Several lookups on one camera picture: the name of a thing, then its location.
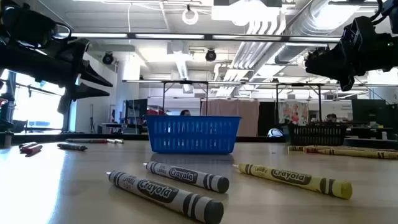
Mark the black plastic basket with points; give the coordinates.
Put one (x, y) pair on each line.
(317, 135)

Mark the floral curtain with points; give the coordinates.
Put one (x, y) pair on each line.
(293, 112)

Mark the gray Crayola crayon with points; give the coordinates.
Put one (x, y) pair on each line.
(155, 191)
(186, 175)

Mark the person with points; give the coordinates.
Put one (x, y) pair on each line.
(185, 113)
(331, 118)

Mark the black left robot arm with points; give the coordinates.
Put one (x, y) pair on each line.
(28, 25)

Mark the pinkish red crayon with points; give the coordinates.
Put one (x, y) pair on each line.
(99, 141)

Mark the white ceiling pipes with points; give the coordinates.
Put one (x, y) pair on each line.
(248, 53)

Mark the bright window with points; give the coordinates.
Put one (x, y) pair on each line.
(37, 112)

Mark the black round ceiling spotlight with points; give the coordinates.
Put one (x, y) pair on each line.
(108, 58)
(211, 55)

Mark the white desk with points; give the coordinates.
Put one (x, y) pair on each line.
(109, 124)

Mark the pink curtain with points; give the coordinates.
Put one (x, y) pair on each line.
(248, 118)

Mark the black aluminium table frame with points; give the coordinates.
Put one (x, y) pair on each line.
(46, 137)

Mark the blue and white round object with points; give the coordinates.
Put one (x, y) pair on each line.
(275, 133)

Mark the blue plastic basket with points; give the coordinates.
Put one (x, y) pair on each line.
(192, 133)

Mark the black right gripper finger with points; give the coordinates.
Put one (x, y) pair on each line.
(346, 83)
(323, 65)

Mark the black overhead light bar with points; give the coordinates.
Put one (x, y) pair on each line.
(208, 37)

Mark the large black monitor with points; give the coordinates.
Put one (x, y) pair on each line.
(368, 110)

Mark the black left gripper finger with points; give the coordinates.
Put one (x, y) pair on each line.
(81, 93)
(93, 76)

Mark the black metal frame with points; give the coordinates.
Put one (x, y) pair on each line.
(298, 84)
(186, 82)

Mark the silver ventilation duct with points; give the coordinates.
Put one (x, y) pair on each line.
(311, 21)

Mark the yellow Crayola crayon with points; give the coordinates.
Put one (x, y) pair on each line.
(292, 177)

